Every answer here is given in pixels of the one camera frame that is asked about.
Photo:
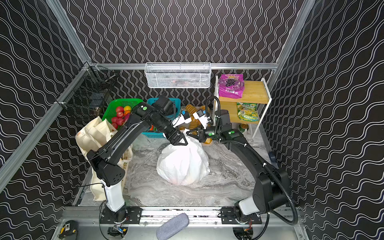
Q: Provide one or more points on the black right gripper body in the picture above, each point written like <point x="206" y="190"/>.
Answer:
<point x="201" y="134"/>

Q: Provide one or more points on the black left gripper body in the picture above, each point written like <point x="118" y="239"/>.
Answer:
<point x="173" y="134"/>

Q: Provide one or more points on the white plastic bag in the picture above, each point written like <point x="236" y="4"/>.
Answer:
<point x="183" y="165"/>

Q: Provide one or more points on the cream canvas tote bag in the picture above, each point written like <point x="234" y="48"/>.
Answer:
<point x="92" y="137"/>

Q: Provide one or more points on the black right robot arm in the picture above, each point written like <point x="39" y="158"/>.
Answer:
<point x="271" y="191"/>

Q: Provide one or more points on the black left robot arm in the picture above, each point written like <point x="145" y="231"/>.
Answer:
<point x="104" y="161"/>

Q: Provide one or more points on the beige bread tray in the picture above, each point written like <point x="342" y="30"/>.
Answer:
<point x="191" y="110"/>

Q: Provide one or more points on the striped bread roll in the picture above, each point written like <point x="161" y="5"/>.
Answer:
<point x="194" y="124"/>

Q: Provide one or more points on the green white can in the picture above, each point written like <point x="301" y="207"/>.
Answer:
<point x="243" y="128"/>

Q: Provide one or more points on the teal plastic basket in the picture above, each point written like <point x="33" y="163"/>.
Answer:
<point x="175" y="111"/>

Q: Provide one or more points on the green yellow snack bag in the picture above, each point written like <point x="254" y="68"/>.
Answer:
<point x="248" y="112"/>

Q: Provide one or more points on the left purple snack bag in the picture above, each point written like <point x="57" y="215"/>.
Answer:
<point x="231" y="86"/>

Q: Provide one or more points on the white wooden two-tier shelf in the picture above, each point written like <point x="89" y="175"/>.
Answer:
<point x="256" y="92"/>

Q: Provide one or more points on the green plastic basket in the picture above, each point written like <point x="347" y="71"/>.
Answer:
<point x="119" y="111"/>

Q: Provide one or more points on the grey cloth pad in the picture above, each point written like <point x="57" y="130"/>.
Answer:
<point x="172" y="227"/>

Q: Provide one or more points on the yellow black tape measure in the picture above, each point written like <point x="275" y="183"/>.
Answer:
<point x="69" y="230"/>

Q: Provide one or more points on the white wire wall basket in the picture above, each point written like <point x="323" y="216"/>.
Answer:
<point x="178" y="75"/>

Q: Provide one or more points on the black wire wall basket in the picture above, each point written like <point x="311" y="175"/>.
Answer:
<point x="91" y="94"/>

